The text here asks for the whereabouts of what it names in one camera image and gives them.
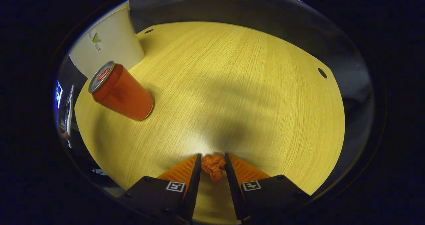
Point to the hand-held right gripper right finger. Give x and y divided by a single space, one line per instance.
234 191

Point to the computer monitor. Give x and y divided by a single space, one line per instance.
58 93

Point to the wooden desktop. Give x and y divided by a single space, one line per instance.
232 85

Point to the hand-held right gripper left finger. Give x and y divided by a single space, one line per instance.
194 185

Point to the red pop can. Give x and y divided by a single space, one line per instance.
126 95

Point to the white desktop garbage bin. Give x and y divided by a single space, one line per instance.
113 45

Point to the orange paper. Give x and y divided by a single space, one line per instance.
214 167

